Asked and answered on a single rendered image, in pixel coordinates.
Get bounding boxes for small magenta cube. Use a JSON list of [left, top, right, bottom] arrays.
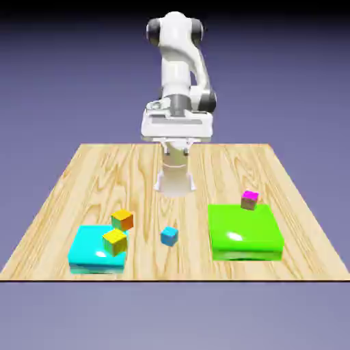
[[240, 190, 260, 211]]

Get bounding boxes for large green box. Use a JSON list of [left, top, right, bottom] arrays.
[[206, 203, 285, 262]]

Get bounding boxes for small orange cube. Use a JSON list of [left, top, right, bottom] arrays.
[[110, 208, 135, 232]]

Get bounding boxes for small blue cube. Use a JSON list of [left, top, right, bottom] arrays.
[[160, 226, 179, 247]]

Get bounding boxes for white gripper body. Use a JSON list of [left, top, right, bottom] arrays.
[[140, 108, 214, 144]]

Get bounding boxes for small yellow cube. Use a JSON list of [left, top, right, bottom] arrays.
[[102, 228, 129, 258]]

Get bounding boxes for large cyan box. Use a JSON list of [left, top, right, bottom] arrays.
[[67, 224, 130, 275]]

